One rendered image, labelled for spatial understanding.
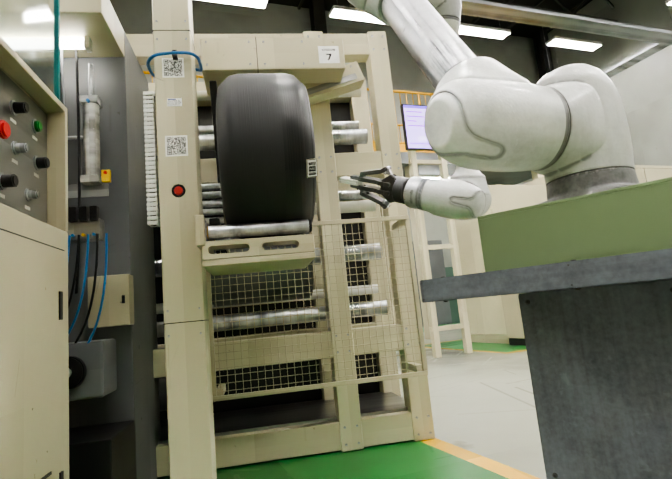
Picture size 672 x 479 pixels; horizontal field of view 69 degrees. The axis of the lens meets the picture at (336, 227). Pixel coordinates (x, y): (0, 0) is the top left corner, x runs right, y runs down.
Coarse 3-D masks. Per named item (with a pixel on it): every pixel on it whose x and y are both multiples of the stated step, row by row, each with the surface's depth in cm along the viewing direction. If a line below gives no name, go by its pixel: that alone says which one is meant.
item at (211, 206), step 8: (208, 184) 210; (216, 184) 211; (208, 192) 209; (216, 192) 209; (208, 200) 221; (216, 200) 210; (208, 208) 221; (216, 208) 208; (208, 216) 220; (216, 216) 221; (224, 216) 207; (224, 224) 207
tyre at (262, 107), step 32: (224, 96) 159; (256, 96) 158; (288, 96) 159; (224, 128) 154; (256, 128) 153; (288, 128) 155; (224, 160) 154; (256, 160) 153; (288, 160) 155; (224, 192) 159; (256, 192) 156; (288, 192) 158
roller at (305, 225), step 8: (232, 224) 162; (240, 224) 162; (248, 224) 162; (256, 224) 162; (264, 224) 162; (272, 224) 163; (280, 224) 163; (288, 224) 163; (296, 224) 164; (304, 224) 164; (208, 232) 159; (216, 232) 159; (224, 232) 160; (232, 232) 160; (240, 232) 161; (248, 232) 161; (256, 232) 162; (264, 232) 162; (272, 232) 163; (280, 232) 163; (288, 232) 164; (296, 232) 165; (304, 232) 166
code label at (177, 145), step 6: (168, 138) 170; (174, 138) 170; (180, 138) 171; (186, 138) 171; (168, 144) 170; (174, 144) 170; (180, 144) 170; (186, 144) 171; (168, 150) 169; (174, 150) 170; (180, 150) 170; (186, 150) 170; (168, 156) 169
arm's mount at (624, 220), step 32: (608, 192) 77; (640, 192) 74; (480, 224) 90; (512, 224) 86; (544, 224) 83; (576, 224) 80; (608, 224) 77; (640, 224) 74; (512, 256) 86; (544, 256) 82; (576, 256) 79
